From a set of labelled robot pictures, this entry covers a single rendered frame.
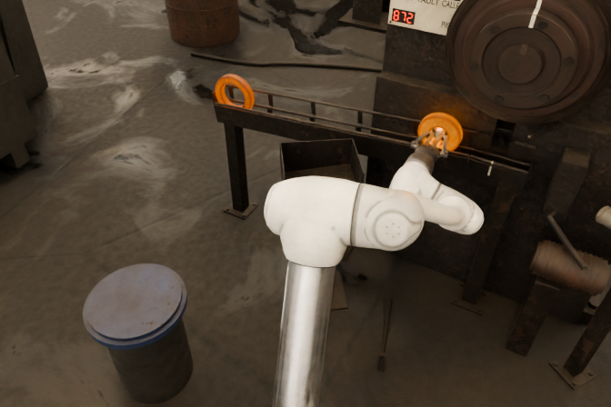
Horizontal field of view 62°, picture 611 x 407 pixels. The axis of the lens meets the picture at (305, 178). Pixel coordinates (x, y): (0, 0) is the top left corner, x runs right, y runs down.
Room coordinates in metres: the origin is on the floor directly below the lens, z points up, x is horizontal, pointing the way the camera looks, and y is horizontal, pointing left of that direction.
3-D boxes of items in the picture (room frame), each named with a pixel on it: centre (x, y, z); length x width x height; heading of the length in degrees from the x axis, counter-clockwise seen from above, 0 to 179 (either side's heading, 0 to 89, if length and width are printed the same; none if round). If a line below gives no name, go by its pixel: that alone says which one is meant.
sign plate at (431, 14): (1.66, -0.40, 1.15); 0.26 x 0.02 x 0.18; 62
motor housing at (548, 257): (1.13, -0.87, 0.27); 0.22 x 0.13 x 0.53; 62
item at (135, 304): (1.01, 0.54, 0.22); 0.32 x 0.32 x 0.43
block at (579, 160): (1.31, -0.86, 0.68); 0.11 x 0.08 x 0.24; 152
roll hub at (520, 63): (1.32, -0.60, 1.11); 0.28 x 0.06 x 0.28; 62
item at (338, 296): (1.39, -0.05, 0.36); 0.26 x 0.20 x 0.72; 97
